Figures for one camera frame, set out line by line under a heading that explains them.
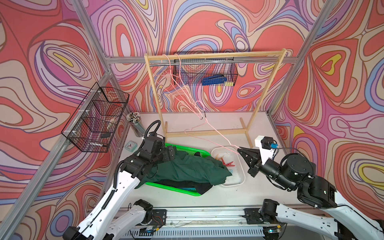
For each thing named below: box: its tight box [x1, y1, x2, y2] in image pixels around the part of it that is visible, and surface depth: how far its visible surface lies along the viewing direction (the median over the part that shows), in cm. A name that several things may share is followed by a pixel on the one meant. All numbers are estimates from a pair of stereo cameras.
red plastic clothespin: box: [221, 158, 235, 167], surface depth 93 cm
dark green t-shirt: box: [135, 151, 233, 189], surface depth 75 cm
